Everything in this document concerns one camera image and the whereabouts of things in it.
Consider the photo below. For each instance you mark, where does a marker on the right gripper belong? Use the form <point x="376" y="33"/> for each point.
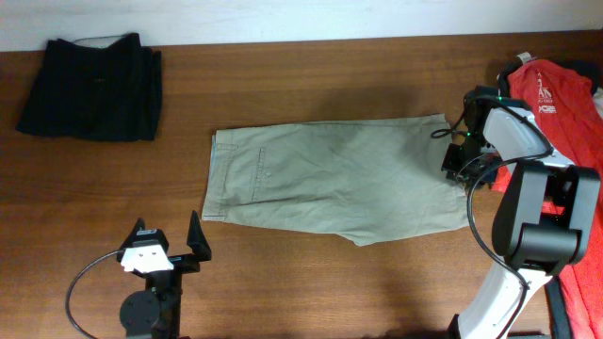
<point x="448" y="164"/>

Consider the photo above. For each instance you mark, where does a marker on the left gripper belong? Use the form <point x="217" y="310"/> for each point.
<point x="195" y="239"/>

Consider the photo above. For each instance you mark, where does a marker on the khaki shorts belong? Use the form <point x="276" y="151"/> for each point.
<point x="368" y="181"/>

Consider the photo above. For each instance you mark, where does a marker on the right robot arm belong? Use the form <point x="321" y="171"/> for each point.
<point x="544" y="220"/>

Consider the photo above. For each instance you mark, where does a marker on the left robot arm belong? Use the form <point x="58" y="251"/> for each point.
<point x="155" y="311"/>

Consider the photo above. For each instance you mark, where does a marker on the white garment at edge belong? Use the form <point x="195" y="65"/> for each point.
<point x="598" y="101"/>

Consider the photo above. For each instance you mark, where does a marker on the folded black garment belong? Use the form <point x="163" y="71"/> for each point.
<point x="112" y="93"/>

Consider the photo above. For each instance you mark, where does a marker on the dark garment under pile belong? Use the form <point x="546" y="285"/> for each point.
<point x="558" y="306"/>

